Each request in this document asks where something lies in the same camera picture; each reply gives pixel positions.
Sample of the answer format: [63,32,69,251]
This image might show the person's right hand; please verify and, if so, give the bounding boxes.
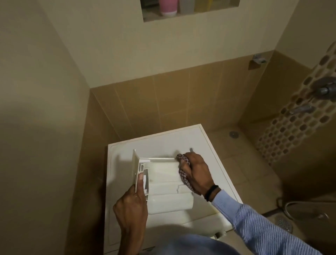
[179,148,216,196]

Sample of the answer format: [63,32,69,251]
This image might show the person's left hand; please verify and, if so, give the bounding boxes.
[113,174,149,233]

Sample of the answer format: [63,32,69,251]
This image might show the checkered cleaning cloth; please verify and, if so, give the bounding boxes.
[176,153,195,192]

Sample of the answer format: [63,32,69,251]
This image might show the white detergent drawer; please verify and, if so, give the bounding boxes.
[131,149,195,215]

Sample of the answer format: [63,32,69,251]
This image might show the person's right forearm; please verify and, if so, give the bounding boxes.
[211,189,324,255]

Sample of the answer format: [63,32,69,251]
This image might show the person's left forearm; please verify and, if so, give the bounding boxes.
[119,226,148,255]

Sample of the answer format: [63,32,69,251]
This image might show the white washing machine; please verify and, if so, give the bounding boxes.
[103,124,235,255]

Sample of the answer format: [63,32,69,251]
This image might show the black wristband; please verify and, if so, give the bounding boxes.
[204,185,219,202]

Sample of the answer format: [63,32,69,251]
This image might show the person's blue shirt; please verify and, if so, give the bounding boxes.
[146,233,243,255]

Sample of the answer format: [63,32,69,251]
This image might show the perforated floor drain cover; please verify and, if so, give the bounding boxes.
[275,216,293,234]

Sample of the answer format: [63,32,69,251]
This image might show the white translucent bottle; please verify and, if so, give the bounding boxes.
[179,0,195,15]

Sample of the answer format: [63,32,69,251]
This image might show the pink bottle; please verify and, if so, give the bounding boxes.
[159,0,178,17]

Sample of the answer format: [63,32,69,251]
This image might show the chrome shower valve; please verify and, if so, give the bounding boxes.
[313,77,336,102]

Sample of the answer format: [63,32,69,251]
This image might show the yellow bottle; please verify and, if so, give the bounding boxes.
[194,0,213,13]

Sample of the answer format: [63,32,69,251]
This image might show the chrome flexible hose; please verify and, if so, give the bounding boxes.
[276,198,330,222]

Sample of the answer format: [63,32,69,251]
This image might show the chrome tap handle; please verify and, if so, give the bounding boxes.
[289,104,316,115]

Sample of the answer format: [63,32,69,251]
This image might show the chrome wall tap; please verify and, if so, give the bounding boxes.
[251,53,267,65]

